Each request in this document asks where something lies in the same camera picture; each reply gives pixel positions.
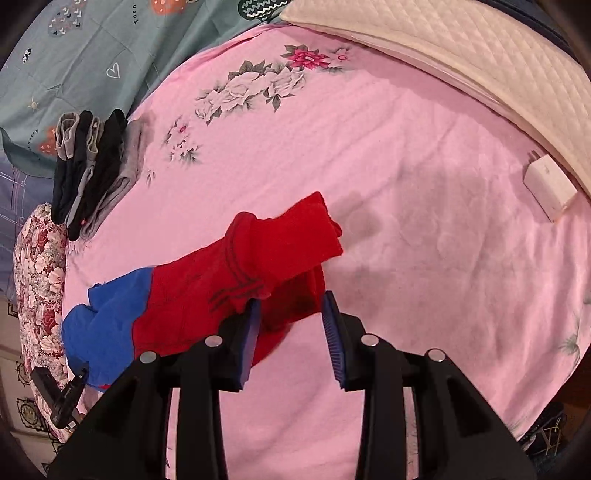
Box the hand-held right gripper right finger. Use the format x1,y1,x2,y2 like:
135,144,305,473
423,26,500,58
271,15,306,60
322,291,539,480

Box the white charger adapter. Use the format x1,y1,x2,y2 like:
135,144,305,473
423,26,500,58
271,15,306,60
523,150,579,223

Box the red floral quilt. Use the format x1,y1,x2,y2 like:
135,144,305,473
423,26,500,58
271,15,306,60
14,203,90,444

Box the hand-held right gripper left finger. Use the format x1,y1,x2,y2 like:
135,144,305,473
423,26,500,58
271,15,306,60
48,298,262,480

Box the pink floral bed sheet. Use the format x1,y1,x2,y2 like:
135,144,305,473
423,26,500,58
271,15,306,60
60,23,591,480

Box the black folded garment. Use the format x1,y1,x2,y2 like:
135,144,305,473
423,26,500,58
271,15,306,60
51,109,127,241

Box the pile of black grey socks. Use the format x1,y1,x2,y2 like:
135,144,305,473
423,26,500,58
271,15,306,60
55,112,145,238

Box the dark clutter beside bed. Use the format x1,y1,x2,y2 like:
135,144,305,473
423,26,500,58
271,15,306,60
517,401,570,459

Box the teal printed blanket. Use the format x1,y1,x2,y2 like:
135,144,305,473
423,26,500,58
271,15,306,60
0,0,296,181

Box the red and blue pants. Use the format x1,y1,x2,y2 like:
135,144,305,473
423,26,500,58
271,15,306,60
61,191,345,393

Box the blue-grey checked cloth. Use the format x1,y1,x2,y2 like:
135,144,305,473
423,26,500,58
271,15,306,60
0,154,49,296

